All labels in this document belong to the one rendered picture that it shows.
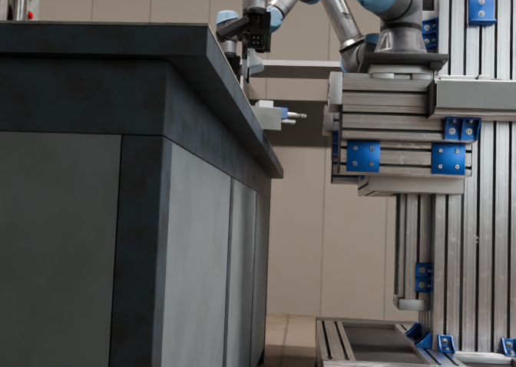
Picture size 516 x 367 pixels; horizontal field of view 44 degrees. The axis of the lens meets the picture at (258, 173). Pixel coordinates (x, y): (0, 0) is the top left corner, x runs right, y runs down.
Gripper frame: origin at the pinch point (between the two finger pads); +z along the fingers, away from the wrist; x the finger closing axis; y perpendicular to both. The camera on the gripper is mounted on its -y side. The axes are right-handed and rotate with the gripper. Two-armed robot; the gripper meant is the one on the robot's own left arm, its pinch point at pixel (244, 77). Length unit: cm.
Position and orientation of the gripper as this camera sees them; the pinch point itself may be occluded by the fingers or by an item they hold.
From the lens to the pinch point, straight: 194.9
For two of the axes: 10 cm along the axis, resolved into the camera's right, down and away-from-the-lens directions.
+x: 0.8, 0.8, 9.9
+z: -0.4, 10.0, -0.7
